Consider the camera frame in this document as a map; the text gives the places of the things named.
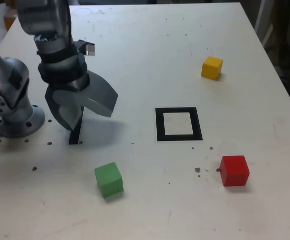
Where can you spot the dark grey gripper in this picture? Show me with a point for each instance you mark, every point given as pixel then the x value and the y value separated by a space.
pixel 80 84

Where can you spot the green cube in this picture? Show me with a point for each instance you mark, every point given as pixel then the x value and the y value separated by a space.
pixel 109 181

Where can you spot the yellow cube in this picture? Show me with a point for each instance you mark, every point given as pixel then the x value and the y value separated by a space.
pixel 212 68

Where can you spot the red cube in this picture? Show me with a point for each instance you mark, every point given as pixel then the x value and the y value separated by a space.
pixel 235 172

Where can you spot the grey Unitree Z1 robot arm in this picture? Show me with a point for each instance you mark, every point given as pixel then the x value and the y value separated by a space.
pixel 8 71

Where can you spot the black tape square outline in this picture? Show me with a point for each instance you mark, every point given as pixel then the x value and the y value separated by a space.
pixel 159 125

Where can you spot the black tape strip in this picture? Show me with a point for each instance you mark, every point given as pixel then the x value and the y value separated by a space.
pixel 73 139

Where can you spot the gripper-mounted camera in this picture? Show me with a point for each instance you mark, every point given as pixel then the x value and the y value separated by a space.
pixel 89 48

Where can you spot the white frame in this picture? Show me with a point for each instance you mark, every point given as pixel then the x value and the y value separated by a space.
pixel 263 22

